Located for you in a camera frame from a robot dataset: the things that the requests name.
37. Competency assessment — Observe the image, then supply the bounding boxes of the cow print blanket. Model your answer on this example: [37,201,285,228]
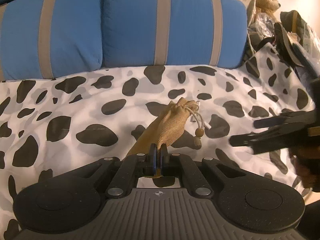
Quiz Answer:
[1,43,313,239]

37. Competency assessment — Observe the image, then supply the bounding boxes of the left blue striped cushion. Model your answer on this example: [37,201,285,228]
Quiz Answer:
[1,0,103,81]

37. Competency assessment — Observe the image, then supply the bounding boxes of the brown teddy bear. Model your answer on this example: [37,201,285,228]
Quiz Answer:
[255,0,281,21]

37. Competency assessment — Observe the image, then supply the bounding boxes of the blue striped cushion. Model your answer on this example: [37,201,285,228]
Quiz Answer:
[1,0,103,81]
[103,0,247,69]

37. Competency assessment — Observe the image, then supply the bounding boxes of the right blue striped cushion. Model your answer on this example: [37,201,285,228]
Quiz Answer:
[103,0,247,69]

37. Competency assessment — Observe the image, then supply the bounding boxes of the tan drawstring pouch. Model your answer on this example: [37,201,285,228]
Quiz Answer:
[127,97,204,178]

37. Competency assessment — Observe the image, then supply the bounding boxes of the pile of dark clothes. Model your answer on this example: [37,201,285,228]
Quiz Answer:
[247,0,319,83]

